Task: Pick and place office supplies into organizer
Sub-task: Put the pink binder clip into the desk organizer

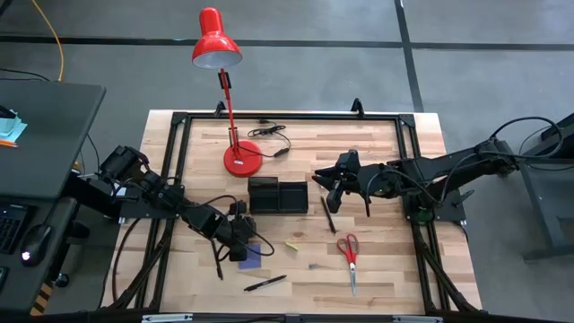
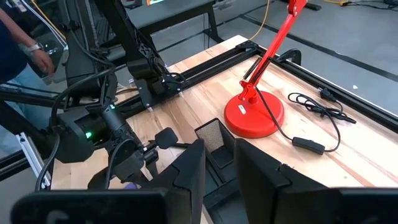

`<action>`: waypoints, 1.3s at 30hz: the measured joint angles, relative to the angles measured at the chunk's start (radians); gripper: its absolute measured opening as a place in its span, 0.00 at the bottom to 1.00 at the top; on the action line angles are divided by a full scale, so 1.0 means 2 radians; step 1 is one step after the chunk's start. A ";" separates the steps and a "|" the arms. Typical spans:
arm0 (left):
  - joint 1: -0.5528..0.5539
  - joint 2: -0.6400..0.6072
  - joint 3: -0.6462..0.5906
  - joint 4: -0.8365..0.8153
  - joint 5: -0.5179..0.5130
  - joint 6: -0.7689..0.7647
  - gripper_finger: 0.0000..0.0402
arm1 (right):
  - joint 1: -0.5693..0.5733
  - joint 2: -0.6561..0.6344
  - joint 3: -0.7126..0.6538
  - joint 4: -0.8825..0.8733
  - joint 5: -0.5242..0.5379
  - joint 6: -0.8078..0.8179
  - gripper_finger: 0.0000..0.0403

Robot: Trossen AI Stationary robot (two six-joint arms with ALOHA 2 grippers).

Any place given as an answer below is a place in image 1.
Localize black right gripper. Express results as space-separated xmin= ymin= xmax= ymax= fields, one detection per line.
xmin=312 ymin=149 xmax=367 ymax=214

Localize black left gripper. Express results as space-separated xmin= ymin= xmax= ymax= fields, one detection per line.
xmin=223 ymin=200 xmax=257 ymax=264

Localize purple sticky note pad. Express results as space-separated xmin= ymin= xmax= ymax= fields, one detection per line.
xmin=239 ymin=244 xmax=263 ymax=271

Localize thin black pen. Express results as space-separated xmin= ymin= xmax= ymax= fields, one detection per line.
xmin=319 ymin=196 xmax=337 ymax=235

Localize black desk organizer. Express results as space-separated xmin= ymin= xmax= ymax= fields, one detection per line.
xmin=248 ymin=176 xmax=309 ymax=214

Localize black marker with clip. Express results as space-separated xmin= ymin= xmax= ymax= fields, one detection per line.
xmin=243 ymin=274 xmax=288 ymax=292

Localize red handled scissors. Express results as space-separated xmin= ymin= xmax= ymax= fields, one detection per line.
xmin=335 ymin=232 xmax=361 ymax=297

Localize red desk lamp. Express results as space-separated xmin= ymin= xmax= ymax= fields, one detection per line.
xmin=191 ymin=6 xmax=265 ymax=179

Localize black computer mouse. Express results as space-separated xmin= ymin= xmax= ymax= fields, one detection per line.
xmin=20 ymin=223 xmax=53 ymax=268

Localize dark grey metal stand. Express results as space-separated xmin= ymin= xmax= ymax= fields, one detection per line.
xmin=515 ymin=111 xmax=574 ymax=262

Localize dark grey desk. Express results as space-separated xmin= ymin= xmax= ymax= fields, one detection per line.
xmin=0 ymin=79 xmax=108 ymax=315

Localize black keyboard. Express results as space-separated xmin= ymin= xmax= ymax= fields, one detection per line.
xmin=0 ymin=204 xmax=30 ymax=256

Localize teal paper stack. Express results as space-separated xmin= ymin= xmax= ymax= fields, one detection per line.
xmin=0 ymin=109 xmax=29 ymax=144

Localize black lamp power cable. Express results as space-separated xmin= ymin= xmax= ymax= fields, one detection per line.
xmin=247 ymin=118 xmax=291 ymax=159

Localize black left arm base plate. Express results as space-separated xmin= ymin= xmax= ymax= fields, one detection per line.
xmin=117 ymin=196 xmax=180 ymax=222

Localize silver metal bracket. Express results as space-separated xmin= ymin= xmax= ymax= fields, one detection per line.
xmin=142 ymin=313 xmax=194 ymax=323
xmin=393 ymin=315 xmax=444 ymax=323

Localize black metal table frame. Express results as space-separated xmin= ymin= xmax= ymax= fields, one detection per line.
xmin=100 ymin=97 xmax=483 ymax=323

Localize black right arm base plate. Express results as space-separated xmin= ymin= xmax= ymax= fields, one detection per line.
xmin=402 ymin=187 xmax=475 ymax=224

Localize black floor cable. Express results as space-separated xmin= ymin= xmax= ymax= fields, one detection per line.
xmin=0 ymin=66 xmax=51 ymax=83

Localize yellow floor cable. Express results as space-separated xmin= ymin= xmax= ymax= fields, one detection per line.
xmin=30 ymin=0 xmax=65 ymax=83

